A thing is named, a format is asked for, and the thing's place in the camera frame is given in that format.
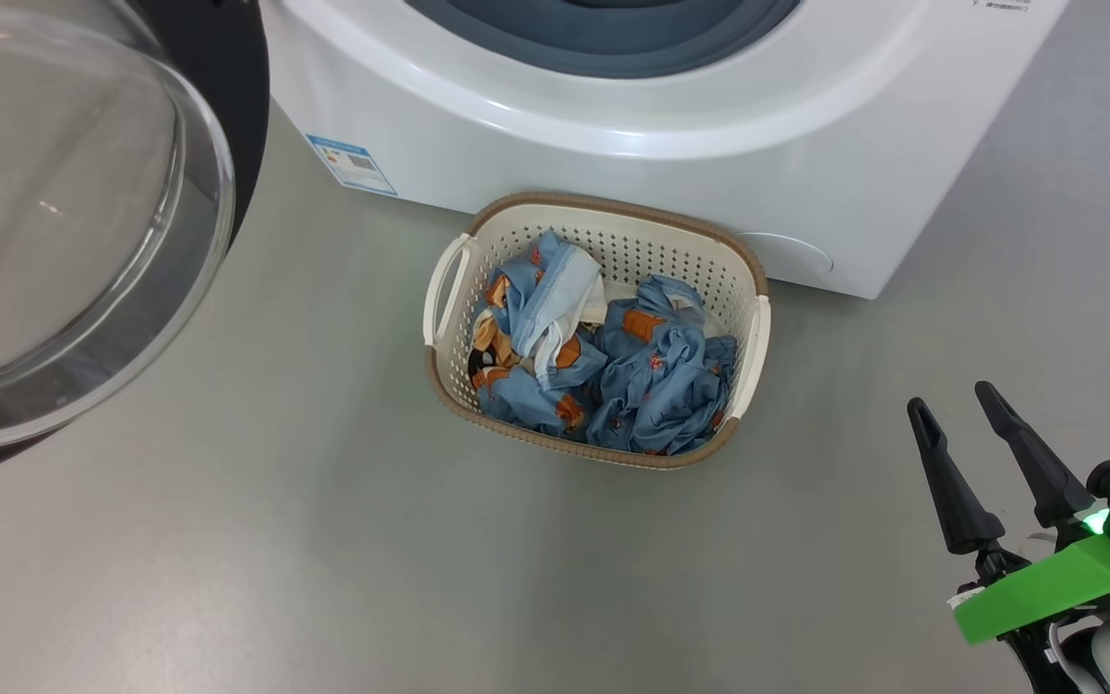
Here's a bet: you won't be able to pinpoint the white front-load washing machine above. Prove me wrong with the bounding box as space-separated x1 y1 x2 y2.
259 0 1071 300

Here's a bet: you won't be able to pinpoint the blue energy label sticker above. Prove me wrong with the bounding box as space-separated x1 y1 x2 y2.
305 134 399 198

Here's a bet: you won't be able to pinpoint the cream perforated laundry basket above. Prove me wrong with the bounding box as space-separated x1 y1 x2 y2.
422 191 772 470

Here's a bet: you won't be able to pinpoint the blue cream pajama top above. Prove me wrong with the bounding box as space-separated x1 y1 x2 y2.
468 229 609 440

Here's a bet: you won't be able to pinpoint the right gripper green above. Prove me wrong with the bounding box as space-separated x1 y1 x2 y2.
907 381 1110 694

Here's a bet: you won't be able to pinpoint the round white filter cover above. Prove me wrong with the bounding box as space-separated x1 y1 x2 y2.
736 231 835 287

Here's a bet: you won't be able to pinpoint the blue orange-print pajama pants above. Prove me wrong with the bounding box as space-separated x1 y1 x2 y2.
586 275 739 456

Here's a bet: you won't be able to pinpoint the black glass washer door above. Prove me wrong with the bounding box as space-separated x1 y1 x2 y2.
0 0 270 488

